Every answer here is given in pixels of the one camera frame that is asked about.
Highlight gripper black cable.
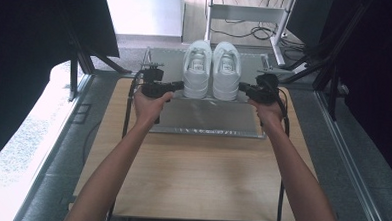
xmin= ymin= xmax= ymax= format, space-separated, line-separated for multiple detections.
xmin=104 ymin=68 xmax=146 ymax=221
xmin=269 ymin=87 xmax=293 ymax=221

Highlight black metal stand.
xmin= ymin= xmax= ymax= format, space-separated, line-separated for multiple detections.
xmin=55 ymin=15 xmax=136 ymax=106
xmin=273 ymin=0 xmax=367 ymax=123

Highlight white desk frame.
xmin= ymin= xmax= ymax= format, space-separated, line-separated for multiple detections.
xmin=202 ymin=0 xmax=297 ymax=68

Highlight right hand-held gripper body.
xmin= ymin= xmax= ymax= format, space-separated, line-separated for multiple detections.
xmin=253 ymin=66 xmax=295 ymax=107

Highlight white sneaker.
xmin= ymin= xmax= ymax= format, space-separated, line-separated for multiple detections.
xmin=181 ymin=38 xmax=214 ymax=100
xmin=210 ymin=40 xmax=244 ymax=102

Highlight person's left hand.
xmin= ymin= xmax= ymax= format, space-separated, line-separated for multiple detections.
xmin=131 ymin=88 xmax=176 ymax=128

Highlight dark floor socket cover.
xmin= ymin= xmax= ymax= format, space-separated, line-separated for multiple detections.
xmin=71 ymin=101 xmax=92 ymax=126

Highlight thin black cable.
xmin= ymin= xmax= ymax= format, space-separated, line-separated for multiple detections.
xmin=81 ymin=119 xmax=102 ymax=167

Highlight person's right hand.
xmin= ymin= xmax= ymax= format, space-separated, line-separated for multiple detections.
xmin=247 ymin=98 xmax=286 ymax=129

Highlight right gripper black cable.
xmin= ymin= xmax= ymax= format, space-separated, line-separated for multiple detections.
xmin=269 ymin=87 xmax=293 ymax=221

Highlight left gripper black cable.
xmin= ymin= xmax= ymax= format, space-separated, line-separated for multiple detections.
xmin=104 ymin=68 xmax=146 ymax=221

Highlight dark curtain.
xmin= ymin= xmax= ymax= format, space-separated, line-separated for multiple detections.
xmin=314 ymin=0 xmax=392 ymax=190
xmin=0 ymin=0 xmax=123 ymax=182

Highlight grey metal shoe rack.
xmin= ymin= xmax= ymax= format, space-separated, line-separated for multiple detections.
xmin=136 ymin=46 xmax=278 ymax=141

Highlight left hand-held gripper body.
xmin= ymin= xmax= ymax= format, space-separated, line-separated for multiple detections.
xmin=138 ymin=61 xmax=169 ymax=98

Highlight black floor cables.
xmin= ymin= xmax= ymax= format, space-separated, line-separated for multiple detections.
xmin=208 ymin=0 xmax=312 ymax=63

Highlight aluminium floor rail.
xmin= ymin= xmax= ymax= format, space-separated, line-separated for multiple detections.
xmin=308 ymin=90 xmax=392 ymax=221

